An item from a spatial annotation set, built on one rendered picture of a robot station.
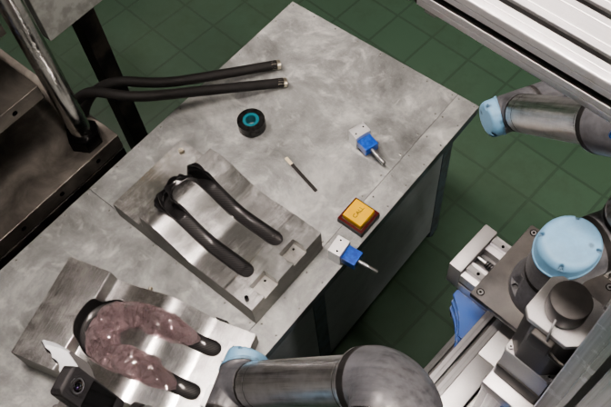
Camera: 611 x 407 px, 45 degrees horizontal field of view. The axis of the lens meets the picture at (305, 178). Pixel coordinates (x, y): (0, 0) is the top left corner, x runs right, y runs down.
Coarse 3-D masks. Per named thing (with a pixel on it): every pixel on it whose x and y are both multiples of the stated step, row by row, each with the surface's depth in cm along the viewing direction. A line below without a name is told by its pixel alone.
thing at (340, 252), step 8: (336, 240) 188; (344, 240) 188; (328, 248) 187; (336, 248) 187; (344, 248) 186; (352, 248) 188; (328, 256) 190; (336, 256) 186; (344, 256) 187; (352, 256) 187; (360, 256) 187; (352, 264) 186; (360, 264) 187; (368, 264) 186; (376, 272) 185
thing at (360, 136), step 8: (352, 128) 205; (360, 128) 205; (368, 128) 205; (352, 136) 205; (360, 136) 204; (368, 136) 205; (352, 144) 209; (360, 144) 204; (368, 144) 204; (376, 144) 204; (368, 152) 204; (376, 152) 204; (384, 160) 202
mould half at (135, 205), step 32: (160, 160) 203; (192, 160) 203; (224, 160) 193; (128, 192) 199; (192, 192) 189; (256, 192) 193; (160, 224) 184; (224, 224) 189; (288, 224) 187; (192, 256) 184; (256, 256) 183; (224, 288) 179; (256, 320) 182
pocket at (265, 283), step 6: (258, 276) 180; (264, 276) 183; (270, 276) 181; (258, 282) 182; (264, 282) 182; (270, 282) 182; (276, 282) 179; (252, 288) 181; (258, 288) 181; (264, 288) 181; (270, 288) 181; (264, 294) 180
